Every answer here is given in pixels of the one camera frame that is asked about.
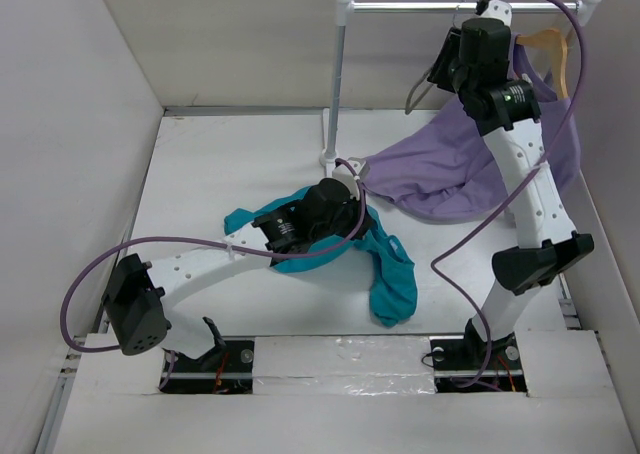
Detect grey metal hanger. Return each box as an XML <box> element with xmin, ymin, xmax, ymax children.
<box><xmin>404</xmin><ymin>3</ymin><xmax>464</xmax><ymax>115</ymax></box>

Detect teal t shirt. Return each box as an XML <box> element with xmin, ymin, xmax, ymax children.
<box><xmin>224</xmin><ymin>186</ymin><xmax>418</xmax><ymax>328</ymax></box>

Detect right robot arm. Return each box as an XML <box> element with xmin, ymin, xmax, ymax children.
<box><xmin>431</xmin><ymin>17</ymin><xmax>594</xmax><ymax>372</ymax></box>

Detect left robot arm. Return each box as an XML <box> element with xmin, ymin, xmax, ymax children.
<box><xmin>103</xmin><ymin>178</ymin><xmax>373</xmax><ymax>371</ymax></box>

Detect wooden hanger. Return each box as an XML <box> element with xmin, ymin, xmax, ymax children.
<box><xmin>516</xmin><ymin>28</ymin><xmax>569</xmax><ymax>99</ymax></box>

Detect purple t shirt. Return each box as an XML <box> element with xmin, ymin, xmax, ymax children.
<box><xmin>363</xmin><ymin>41</ymin><xmax>581</xmax><ymax>222</ymax></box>

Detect metal clothes rack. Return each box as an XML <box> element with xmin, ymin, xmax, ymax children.
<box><xmin>320</xmin><ymin>0</ymin><xmax>577</xmax><ymax>168</ymax></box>

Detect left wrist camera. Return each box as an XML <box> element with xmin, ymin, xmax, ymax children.
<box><xmin>331</xmin><ymin>157</ymin><xmax>369</xmax><ymax>185</ymax></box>

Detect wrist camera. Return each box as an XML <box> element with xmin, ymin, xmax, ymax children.
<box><xmin>331</xmin><ymin>157</ymin><xmax>369</xmax><ymax>185</ymax></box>
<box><xmin>476</xmin><ymin>0</ymin><xmax>512</xmax><ymax>27</ymax></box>

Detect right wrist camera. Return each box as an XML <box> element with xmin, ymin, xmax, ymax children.
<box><xmin>476</xmin><ymin>0</ymin><xmax>512</xmax><ymax>27</ymax></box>

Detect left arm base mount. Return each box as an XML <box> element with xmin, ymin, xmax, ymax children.
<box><xmin>159</xmin><ymin>317</ymin><xmax>255</xmax><ymax>395</ymax></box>

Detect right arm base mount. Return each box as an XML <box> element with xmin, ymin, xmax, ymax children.
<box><xmin>421</xmin><ymin>321</ymin><xmax>527</xmax><ymax>394</ymax></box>

